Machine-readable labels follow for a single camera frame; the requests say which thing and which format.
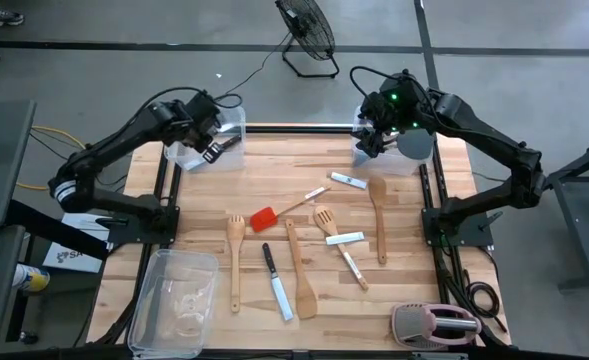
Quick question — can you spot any black aluminium table frame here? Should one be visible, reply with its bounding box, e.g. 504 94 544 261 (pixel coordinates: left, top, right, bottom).
91 121 510 351

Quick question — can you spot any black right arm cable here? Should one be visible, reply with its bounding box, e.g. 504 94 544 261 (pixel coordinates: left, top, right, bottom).
348 64 425 101

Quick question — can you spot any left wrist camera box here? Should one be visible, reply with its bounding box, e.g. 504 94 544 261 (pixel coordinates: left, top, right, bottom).
189 91 224 126

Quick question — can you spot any black metal stand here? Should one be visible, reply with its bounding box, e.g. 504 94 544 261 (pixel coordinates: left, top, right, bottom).
543 137 589 291

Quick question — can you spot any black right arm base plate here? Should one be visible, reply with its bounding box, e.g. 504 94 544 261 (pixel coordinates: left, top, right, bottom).
422 207 504 247

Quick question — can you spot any wooden spoon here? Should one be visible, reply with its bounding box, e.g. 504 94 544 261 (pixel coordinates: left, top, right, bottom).
367 174 390 266

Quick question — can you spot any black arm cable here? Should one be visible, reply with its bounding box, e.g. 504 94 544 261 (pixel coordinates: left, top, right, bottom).
136 85 245 131
348 64 425 101

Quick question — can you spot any yellow white spray can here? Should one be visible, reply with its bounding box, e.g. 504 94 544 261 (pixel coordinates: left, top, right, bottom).
12 263 52 294

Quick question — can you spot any yellow extension cord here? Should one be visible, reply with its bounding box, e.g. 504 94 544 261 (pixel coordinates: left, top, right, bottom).
0 89 100 192

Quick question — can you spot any pink handheld grater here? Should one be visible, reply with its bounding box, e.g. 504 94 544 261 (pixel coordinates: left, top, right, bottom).
390 301 483 352

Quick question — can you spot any black fan power cable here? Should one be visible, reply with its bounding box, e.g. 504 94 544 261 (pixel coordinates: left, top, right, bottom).
213 32 293 101

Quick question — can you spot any red silicone spatula wooden handle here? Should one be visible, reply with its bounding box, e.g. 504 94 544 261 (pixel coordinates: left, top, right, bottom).
249 185 333 234

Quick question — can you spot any large clear plastic bin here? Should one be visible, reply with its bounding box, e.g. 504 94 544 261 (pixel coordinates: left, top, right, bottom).
126 248 221 360

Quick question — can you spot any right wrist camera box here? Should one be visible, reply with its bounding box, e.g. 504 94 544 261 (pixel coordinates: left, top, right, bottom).
381 73 418 101

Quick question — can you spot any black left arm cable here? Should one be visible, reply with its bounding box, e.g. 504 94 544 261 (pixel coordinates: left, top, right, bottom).
136 85 245 131

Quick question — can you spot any dark grey flat panel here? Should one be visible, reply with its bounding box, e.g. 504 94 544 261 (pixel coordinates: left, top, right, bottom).
0 98 37 231

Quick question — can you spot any black floor fan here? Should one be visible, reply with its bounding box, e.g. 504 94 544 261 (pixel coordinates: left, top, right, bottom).
274 0 341 80

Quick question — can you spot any coiled black cable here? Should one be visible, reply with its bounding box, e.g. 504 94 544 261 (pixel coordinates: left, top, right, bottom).
461 239 509 334

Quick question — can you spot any white printed box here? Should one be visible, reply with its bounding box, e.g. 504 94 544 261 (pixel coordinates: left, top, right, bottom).
41 212 113 275

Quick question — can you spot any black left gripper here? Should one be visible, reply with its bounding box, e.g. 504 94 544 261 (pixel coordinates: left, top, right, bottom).
181 117 226 166

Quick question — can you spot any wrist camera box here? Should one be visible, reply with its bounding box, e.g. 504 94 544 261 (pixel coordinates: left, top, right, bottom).
381 73 418 101
189 91 224 126

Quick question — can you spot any knife with black-red handle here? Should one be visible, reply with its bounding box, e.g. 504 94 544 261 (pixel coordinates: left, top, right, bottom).
219 133 244 152

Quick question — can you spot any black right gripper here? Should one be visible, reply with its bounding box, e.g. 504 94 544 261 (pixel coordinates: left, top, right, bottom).
354 92 425 160

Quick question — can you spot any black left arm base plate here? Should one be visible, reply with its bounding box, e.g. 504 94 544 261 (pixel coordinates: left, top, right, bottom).
95 207 181 247

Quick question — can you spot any slotted wooden spatula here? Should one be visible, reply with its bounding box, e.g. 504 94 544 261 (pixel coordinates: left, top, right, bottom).
313 204 370 293

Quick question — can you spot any clear plastic storage bin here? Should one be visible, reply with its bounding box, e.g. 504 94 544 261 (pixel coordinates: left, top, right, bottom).
350 104 441 177
165 103 249 174

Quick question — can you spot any wooden spork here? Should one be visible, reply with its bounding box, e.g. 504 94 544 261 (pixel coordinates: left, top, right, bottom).
225 214 247 315

